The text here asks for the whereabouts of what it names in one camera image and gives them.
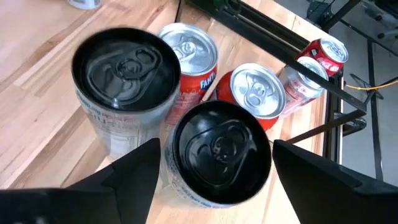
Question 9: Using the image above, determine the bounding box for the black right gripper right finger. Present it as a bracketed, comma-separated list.
[272, 139, 398, 224]

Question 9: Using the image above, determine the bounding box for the red Coca-Cola can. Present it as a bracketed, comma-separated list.
[294, 36, 349, 78]

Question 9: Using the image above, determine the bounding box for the yellow cable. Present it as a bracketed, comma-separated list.
[345, 79, 398, 91]

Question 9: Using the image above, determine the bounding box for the white Celsius can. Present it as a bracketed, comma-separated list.
[71, 27, 182, 161]
[163, 100, 273, 209]

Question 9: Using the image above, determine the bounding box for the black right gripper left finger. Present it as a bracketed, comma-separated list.
[0, 138, 162, 224]

